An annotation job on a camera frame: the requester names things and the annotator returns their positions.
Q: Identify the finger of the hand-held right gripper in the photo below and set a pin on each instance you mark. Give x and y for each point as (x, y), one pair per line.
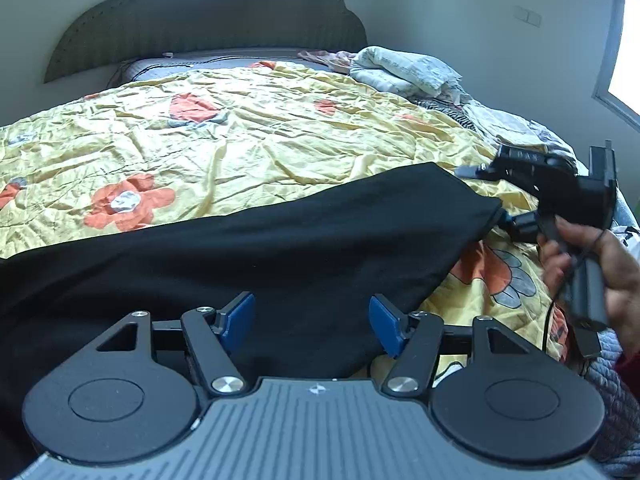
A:
(477, 169)
(522, 225)

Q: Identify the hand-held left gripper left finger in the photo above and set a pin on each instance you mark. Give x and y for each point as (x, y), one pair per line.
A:
(239, 317)

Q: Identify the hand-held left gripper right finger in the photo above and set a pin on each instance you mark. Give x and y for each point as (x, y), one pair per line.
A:
(384, 322)

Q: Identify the black pants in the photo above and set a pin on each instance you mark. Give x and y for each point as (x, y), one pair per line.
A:
(250, 260)

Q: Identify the person's right forearm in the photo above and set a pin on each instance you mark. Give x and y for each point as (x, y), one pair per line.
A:
(631, 367)

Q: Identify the person's right hand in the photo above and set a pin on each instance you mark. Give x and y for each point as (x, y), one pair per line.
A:
(622, 285)

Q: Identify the pale printed cloth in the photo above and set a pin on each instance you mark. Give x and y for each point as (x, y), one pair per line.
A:
(520, 127)

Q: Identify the black white striped cloth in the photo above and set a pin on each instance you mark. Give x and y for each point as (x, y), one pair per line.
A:
(452, 110)

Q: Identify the white folded blanket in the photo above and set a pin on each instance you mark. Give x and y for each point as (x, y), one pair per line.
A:
(400, 67)

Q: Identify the grey framed side window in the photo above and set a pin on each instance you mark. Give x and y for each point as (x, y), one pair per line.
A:
(622, 50)

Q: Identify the yellow floral quilt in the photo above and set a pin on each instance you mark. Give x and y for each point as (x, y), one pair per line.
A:
(260, 130)

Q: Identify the pink cloth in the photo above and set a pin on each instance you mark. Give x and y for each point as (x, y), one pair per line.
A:
(325, 57)

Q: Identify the grey mattress sheet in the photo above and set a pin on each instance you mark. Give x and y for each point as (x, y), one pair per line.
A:
(200, 63)

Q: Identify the grey padded headboard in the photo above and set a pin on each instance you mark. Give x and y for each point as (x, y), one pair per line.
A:
(210, 15)

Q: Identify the white wall switch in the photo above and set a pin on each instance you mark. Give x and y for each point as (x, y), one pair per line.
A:
(528, 16)

